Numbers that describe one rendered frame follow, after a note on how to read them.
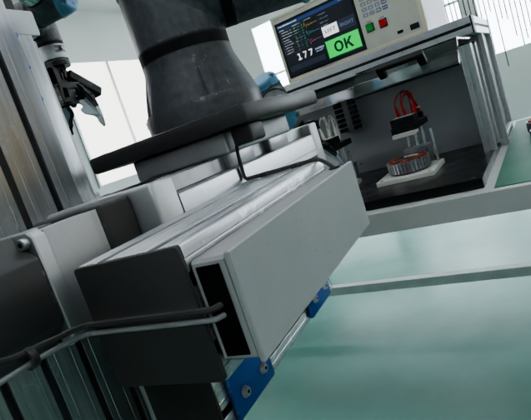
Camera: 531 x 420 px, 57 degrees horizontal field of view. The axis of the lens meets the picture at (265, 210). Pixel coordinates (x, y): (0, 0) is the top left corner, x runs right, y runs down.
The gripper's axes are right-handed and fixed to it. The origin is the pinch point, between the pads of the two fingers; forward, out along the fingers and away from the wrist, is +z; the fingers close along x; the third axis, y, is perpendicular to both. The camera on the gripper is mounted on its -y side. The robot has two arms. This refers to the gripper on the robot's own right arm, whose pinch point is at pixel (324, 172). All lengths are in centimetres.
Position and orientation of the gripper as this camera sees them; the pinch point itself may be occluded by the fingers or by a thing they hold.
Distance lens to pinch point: 143.2
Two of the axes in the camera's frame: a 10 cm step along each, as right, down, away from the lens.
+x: 8.2, -1.9, -5.3
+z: 5.1, 6.7, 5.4
